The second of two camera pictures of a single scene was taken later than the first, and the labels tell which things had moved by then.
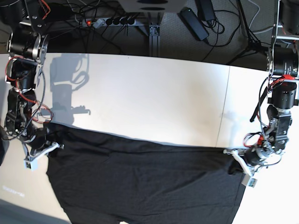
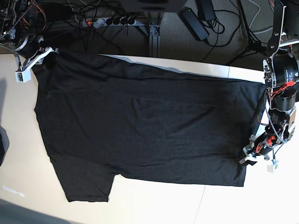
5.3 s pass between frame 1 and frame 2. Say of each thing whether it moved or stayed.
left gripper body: moved
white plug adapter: stayed
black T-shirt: moved
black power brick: stayed
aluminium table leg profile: stayed
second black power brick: stayed
